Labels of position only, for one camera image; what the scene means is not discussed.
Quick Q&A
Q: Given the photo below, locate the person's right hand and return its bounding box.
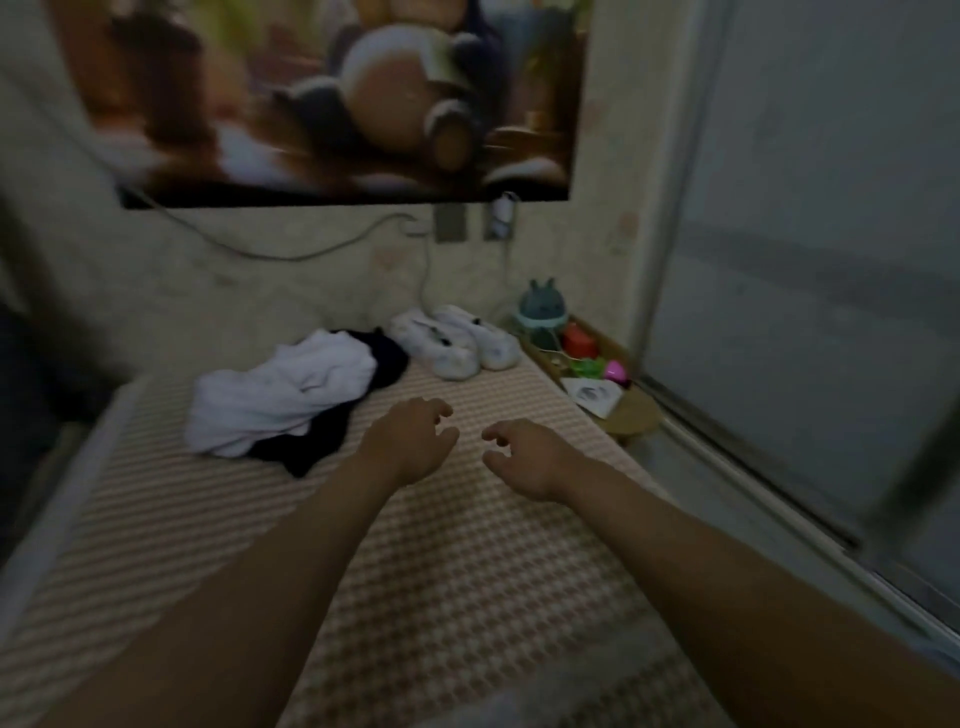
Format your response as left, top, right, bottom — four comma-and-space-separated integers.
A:
480, 418, 594, 506

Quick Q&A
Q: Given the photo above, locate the person's left hand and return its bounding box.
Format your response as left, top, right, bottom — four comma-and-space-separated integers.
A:
357, 396, 462, 489

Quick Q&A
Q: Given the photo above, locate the black tree print t-shirt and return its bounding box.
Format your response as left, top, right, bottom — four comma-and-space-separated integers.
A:
244, 327, 413, 480

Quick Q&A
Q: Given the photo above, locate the white polo shirt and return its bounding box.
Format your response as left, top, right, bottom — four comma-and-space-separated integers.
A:
183, 328, 380, 461

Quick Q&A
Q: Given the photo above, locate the person's right forearm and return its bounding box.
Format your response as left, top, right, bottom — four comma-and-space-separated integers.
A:
562, 462, 960, 728

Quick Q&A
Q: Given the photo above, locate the person's left forearm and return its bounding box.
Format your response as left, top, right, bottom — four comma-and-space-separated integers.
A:
37, 457, 399, 728

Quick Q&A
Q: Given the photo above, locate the white printed card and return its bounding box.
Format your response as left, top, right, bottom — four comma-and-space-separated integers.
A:
559, 375, 629, 422

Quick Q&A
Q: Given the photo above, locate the wooden bedside tray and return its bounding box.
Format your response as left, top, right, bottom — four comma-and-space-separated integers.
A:
519, 322, 665, 440

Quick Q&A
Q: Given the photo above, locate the red toy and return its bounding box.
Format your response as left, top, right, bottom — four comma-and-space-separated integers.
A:
561, 324, 602, 362

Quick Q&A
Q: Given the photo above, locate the teal round bunny lamp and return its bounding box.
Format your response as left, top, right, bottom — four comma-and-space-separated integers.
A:
516, 276, 570, 344

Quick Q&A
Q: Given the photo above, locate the white charger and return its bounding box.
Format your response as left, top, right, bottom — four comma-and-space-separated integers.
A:
483, 190, 519, 245

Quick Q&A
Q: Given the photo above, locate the grey sliding door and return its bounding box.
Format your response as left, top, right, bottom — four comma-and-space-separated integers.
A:
627, 0, 960, 632

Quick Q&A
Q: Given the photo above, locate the dark patterned bed cover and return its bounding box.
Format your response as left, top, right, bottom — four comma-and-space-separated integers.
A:
0, 300, 114, 572

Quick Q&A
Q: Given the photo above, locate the grey wall socket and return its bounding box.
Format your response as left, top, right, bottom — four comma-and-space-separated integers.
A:
432, 202, 471, 246

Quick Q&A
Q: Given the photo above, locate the long white cable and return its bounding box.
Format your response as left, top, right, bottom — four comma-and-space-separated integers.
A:
112, 180, 434, 266

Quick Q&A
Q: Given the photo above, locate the cartoon bear wall poster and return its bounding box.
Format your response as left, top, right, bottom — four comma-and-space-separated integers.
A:
45, 0, 597, 212

